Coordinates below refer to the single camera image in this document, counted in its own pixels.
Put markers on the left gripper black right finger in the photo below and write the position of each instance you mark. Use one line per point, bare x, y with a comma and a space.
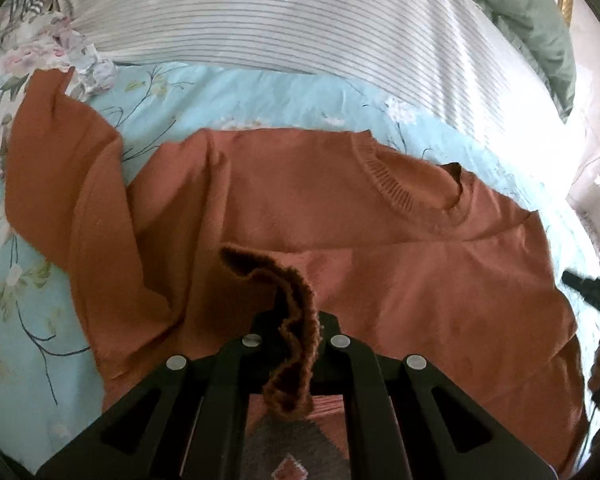
332, 336

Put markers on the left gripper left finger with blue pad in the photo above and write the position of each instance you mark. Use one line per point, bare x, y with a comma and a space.
264, 332

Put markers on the rust orange knit sweater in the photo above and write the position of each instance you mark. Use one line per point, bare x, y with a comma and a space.
411, 258

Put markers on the green quilted blanket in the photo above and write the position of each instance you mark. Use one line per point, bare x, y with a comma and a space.
538, 31

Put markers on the white grey striped duvet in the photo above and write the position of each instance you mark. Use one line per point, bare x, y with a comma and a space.
444, 55

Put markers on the white pink floral pillow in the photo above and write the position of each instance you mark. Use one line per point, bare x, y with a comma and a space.
48, 42

